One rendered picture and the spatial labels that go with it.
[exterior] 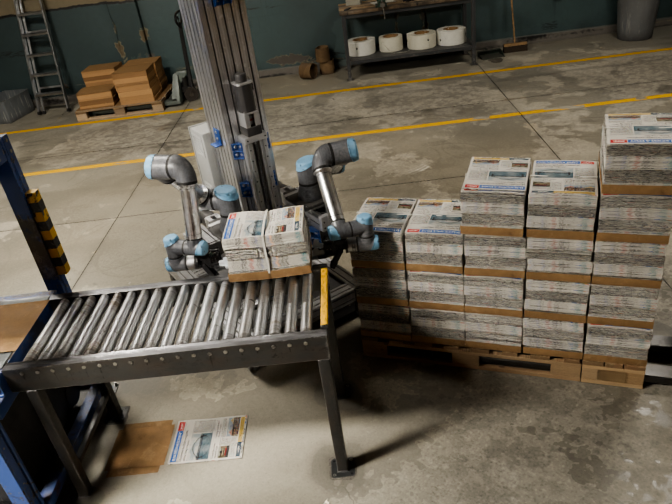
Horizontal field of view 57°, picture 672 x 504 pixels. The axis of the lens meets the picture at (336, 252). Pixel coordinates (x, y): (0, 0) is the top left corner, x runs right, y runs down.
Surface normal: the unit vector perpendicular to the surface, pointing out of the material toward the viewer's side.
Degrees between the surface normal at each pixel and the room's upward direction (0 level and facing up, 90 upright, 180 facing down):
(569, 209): 90
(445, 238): 90
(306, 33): 90
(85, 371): 90
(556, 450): 0
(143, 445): 0
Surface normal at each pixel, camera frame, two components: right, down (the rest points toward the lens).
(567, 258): -0.31, 0.51
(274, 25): 0.01, 0.51
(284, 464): -0.12, -0.85
